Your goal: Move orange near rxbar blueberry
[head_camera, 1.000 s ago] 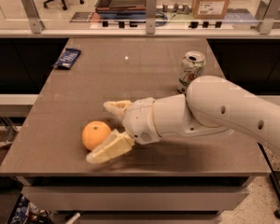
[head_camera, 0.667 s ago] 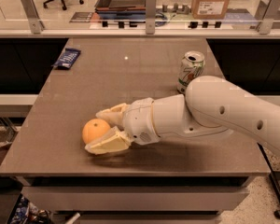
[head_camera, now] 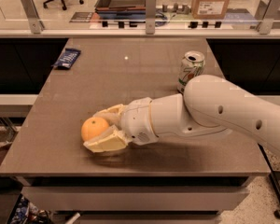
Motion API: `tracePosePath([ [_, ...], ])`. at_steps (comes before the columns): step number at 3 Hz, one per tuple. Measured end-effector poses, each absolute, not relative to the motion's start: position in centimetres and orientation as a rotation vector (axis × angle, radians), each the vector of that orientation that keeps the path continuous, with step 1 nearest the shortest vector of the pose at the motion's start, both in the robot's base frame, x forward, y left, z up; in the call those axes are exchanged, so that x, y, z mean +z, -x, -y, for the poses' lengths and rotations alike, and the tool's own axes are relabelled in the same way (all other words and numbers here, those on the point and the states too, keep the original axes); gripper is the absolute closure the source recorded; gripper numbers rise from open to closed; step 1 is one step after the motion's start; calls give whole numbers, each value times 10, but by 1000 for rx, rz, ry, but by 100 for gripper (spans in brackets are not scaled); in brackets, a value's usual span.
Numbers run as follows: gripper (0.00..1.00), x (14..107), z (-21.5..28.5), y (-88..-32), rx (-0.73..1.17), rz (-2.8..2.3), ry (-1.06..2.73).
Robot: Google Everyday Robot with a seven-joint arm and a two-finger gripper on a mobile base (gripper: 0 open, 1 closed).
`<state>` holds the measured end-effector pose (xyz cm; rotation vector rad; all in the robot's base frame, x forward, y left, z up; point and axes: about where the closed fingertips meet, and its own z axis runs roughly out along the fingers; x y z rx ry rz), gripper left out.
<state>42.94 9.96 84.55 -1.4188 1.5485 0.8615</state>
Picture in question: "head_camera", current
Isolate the orange fruit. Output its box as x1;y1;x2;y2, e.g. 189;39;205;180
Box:
81;117;109;141

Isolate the blue rxbar blueberry wrapper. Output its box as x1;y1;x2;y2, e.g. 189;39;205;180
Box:
53;48;81;69

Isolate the cardboard box with label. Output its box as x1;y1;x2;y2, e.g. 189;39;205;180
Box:
191;0;230;19

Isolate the middle metal glass post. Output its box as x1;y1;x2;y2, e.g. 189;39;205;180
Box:
146;0;156;35

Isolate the grey table drawer front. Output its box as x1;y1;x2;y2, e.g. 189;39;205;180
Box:
22;186;249;211

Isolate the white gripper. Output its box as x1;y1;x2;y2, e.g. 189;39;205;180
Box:
83;98;159;153

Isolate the metal glass post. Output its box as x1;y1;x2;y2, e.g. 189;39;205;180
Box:
257;0;280;35
21;0;44;34
146;0;156;35

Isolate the left metal glass post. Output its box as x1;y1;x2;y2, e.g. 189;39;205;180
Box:
21;0;44;34

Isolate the right metal glass post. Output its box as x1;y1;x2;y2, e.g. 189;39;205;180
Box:
257;0;280;35

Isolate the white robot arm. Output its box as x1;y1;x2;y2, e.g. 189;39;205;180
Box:
81;75;280;157

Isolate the green white 7up can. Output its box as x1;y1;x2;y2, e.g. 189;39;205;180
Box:
177;50;205;93

